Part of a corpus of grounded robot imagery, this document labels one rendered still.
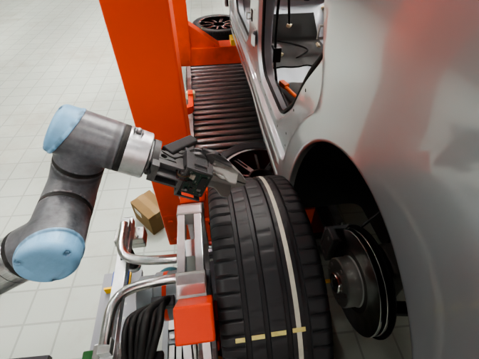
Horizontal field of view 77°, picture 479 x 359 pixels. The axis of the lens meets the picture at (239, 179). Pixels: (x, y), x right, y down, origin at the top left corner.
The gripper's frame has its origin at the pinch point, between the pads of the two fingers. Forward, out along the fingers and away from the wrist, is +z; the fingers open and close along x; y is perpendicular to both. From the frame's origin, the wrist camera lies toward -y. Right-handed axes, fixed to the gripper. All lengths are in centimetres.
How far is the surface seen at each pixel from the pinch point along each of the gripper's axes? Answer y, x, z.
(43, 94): -311, -163, -117
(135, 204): -109, -111, -4
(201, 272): 11.4, -19.0, -1.7
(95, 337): -12, -98, -12
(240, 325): 23.1, -18.2, 5.7
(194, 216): -4.4, -17.7, -3.4
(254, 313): 21.7, -15.7, 8.0
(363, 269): 6.2, -11.9, 45.2
